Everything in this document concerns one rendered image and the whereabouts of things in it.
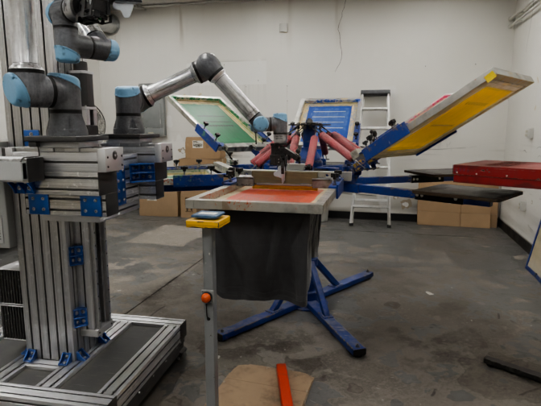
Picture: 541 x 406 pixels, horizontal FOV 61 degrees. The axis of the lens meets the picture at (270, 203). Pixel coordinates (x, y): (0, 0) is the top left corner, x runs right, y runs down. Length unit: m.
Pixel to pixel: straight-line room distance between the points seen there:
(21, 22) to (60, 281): 1.09
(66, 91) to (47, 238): 0.69
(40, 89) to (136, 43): 5.74
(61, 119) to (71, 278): 0.74
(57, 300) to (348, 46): 5.22
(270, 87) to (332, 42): 1.03
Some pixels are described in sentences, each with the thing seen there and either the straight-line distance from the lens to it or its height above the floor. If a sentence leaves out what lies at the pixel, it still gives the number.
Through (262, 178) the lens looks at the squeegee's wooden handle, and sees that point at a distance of 2.49.
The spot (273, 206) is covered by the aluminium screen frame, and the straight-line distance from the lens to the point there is 1.87.
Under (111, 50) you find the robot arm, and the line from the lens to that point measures 1.76.
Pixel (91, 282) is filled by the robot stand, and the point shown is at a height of 0.59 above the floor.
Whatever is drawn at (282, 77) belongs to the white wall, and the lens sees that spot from 6.71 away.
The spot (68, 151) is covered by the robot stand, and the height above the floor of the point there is 1.20.
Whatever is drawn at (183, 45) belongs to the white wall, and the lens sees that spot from 7.23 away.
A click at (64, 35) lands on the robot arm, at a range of 1.69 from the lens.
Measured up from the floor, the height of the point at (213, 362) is 0.37.
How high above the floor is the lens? 1.30
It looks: 9 degrees down
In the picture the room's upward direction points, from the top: straight up
